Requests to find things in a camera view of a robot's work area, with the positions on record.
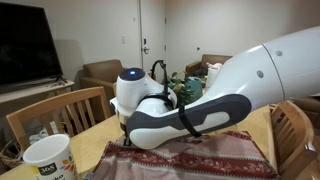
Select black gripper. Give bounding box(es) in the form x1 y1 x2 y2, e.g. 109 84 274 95
119 122 133 148

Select red patterned cloth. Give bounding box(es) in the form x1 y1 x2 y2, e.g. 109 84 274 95
91 130 281 180

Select brown armchair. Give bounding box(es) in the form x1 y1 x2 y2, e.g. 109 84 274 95
79 59 132 113
184 53 233 79

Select white paper cup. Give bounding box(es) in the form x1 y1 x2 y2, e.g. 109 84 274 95
22 133 79 180

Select teal watering can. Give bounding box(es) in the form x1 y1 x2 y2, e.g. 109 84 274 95
185 76 204 103

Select light television stand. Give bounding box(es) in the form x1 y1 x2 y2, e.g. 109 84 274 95
0 79 75 104

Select white door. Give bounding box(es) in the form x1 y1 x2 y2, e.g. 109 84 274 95
138 0 167 79

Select wicker basket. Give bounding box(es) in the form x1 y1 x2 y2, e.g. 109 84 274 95
0 139 25 169

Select black flat television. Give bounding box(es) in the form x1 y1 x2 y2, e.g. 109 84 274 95
0 2 64 95

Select brown sofa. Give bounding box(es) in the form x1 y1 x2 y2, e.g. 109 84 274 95
289 95 320 123

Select black arm cable harness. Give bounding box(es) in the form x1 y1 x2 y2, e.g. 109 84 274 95
141 59 203 138

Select white power strip cables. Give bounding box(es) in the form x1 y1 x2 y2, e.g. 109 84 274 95
28 120 60 145

